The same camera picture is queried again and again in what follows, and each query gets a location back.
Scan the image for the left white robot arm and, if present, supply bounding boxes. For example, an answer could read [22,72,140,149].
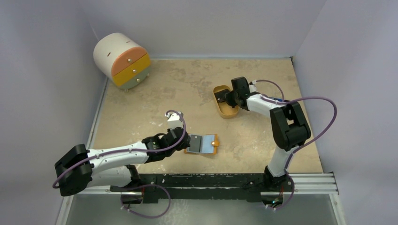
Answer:
[53,127,191,196]

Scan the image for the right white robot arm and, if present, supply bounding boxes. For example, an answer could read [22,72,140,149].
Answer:
[214,77,311,191]

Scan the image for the black card stack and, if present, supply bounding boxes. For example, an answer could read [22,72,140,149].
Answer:
[214,89,230,104]

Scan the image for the orange oval tray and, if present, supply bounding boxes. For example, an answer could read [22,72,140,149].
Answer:
[213,85,239,119]

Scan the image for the blue black stapler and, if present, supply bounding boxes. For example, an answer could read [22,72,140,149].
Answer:
[270,97,284,102]

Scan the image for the white round mini drawer chest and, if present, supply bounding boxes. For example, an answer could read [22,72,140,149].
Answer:
[93,33,151,90]

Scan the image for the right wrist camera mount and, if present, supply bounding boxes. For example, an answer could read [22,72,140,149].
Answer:
[249,80,259,94]

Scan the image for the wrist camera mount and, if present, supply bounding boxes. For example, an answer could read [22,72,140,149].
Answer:
[165,111,183,129]
[249,80,259,94]

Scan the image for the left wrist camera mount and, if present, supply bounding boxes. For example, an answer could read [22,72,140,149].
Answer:
[165,111,183,129]

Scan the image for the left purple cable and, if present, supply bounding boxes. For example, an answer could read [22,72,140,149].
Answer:
[52,110,187,189]

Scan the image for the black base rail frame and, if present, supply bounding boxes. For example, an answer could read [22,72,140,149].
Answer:
[79,165,338,208]

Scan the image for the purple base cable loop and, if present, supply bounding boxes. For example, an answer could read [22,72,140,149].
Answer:
[119,183,172,219]

